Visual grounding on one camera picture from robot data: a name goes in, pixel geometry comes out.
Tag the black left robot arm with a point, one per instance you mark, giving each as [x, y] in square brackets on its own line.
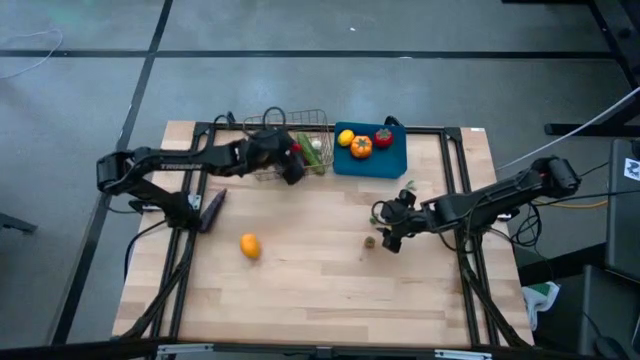
[150, 162]

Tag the orange persimmon with green stem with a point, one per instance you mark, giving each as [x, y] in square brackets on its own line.
[361, 147]

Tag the black stand leg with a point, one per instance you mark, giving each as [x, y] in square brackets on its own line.
[617, 40]

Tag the yellow lemon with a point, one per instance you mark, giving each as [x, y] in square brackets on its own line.
[345, 137]

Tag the green and white bag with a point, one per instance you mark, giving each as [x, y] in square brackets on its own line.
[540, 295]

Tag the white printed label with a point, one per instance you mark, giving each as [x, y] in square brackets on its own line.
[632, 170]

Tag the black cabinet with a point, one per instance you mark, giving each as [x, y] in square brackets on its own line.
[622, 225]

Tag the long purple vegetable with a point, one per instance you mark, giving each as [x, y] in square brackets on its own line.
[212, 210]

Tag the black case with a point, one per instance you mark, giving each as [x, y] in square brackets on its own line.
[605, 310]

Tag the small brown kiwi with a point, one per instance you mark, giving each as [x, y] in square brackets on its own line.
[369, 242]

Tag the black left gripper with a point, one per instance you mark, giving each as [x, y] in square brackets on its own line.
[270, 150]

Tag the white garlic bulb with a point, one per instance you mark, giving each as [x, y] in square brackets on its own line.
[316, 145]

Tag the large red tomato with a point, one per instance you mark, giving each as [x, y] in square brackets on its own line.
[383, 138]

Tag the orange yellow mango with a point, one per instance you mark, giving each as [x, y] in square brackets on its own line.
[250, 246]

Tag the dark furniture foot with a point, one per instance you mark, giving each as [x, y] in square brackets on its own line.
[17, 223]

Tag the black computer mouse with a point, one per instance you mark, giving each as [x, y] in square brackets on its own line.
[607, 348]

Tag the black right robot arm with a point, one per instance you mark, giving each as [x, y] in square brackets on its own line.
[500, 192]

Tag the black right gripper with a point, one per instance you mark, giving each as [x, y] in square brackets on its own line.
[407, 220]

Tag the small red tomato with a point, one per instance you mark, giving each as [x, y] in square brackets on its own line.
[296, 148]

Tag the green cucumber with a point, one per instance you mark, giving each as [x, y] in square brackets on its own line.
[309, 151]

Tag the black aluminium table frame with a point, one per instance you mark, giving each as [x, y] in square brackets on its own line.
[430, 131]

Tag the small light green leafy vegetable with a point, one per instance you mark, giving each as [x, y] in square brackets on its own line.
[411, 184]

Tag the long silver frame bracket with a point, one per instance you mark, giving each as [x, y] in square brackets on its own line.
[182, 348]
[462, 354]

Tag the blue plastic bin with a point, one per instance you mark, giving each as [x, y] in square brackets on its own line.
[380, 162]

